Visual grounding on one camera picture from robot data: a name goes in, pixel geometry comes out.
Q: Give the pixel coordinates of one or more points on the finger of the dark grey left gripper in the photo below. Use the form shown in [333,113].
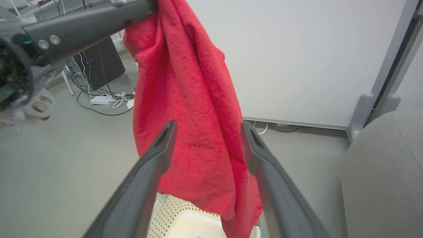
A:
[89,26]

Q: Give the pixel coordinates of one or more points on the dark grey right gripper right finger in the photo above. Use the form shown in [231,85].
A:
[281,198]

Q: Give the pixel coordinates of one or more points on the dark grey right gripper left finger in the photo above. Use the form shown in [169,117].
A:
[138,191]

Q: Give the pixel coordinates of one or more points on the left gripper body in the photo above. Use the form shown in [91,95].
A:
[16,79]

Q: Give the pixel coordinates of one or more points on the red clothes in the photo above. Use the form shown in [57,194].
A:
[188,115]

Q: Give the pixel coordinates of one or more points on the grey fabric sofa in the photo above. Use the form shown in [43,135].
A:
[383,175]

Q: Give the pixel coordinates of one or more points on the black computer tower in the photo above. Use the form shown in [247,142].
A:
[104,62]

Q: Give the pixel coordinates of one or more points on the white desk leg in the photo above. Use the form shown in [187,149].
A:
[68,82]

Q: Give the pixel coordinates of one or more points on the cream perforated laundry basket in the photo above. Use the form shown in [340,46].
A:
[185,221]

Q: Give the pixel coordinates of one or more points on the grey partition foot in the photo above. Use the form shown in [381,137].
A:
[391,102]
[360,115]

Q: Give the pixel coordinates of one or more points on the large white partition panel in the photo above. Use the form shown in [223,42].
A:
[297,59]

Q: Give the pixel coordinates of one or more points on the narrow white partition panel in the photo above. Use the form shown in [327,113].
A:
[411,82]

